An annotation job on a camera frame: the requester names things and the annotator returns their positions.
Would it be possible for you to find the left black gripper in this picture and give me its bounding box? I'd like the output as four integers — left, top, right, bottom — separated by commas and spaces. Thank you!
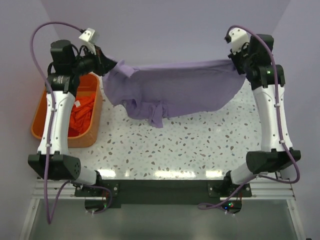
70, 44, 118, 77

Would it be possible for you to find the purple t shirt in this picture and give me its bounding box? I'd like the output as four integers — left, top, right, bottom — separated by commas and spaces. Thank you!
102, 60, 245, 128

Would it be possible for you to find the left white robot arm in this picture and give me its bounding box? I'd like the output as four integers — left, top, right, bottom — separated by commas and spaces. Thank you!
27, 40, 117, 196

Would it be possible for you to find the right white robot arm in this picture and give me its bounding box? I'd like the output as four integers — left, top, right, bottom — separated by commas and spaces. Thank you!
219, 28, 301, 197

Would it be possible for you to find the orange plastic bin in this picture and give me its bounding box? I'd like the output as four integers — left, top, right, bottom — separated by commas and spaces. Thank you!
30, 72, 104, 149

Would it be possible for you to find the orange t shirt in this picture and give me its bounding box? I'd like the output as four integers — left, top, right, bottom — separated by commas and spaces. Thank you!
68, 93, 96, 137

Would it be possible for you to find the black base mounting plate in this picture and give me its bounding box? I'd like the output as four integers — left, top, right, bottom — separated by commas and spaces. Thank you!
74, 179, 252, 213

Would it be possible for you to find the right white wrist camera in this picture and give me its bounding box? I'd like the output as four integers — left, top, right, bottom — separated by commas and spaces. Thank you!
224, 27, 249, 55

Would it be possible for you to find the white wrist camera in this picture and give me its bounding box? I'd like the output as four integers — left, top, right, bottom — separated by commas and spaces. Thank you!
78, 28, 100, 55
224, 27, 249, 55

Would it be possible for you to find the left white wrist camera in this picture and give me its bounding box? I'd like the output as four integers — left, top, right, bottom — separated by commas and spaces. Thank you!
78, 28, 100, 55

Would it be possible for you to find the aluminium frame rail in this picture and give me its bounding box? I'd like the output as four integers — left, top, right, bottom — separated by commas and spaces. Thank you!
31, 179, 295, 200

